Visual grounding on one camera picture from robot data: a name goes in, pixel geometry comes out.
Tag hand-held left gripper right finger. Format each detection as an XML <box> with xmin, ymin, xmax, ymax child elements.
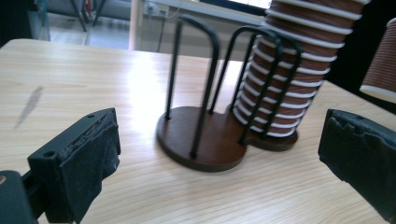
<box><xmin>318</xmin><ymin>108</ymin><xmax>396</xmax><ymax>224</ymax></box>

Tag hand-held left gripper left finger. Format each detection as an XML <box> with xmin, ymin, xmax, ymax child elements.
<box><xmin>27</xmin><ymin>107</ymin><xmax>121</xmax><ymax>224</ymax></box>

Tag brown paper cup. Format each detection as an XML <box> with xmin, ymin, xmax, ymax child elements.
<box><xmin>359</xmin><ymin>17</ymin><xmax>396</xmax><ymax>105</ymax></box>

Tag stack of brown cups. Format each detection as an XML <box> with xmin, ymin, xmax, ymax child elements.
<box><xmin>232</xmin><ymin>0</ymin><xmax>372</xmax><ymax>139</ymax></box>

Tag wooden cup holder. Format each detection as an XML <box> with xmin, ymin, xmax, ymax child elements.
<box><xmin>156</xmin><ymin>13</ymin><xmax>304</xmax><ymax>174</ymax></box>

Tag dark stand legs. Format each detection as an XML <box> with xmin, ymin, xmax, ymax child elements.
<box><xmin>68</xmin><ymin>0</ymin><xmax>107</xmax><ymax>33</ymax></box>

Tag white power socket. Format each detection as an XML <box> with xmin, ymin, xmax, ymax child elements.
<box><xmin>144</xmin><ymin>2</ymin><xmax>171</xmax><ymax>19</ymax></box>

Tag black hanging cable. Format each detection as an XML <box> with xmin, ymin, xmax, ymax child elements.
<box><xmin>156</xmin><ymin>16</ymin><xmax>167</xmax><ymax>53</ymax></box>

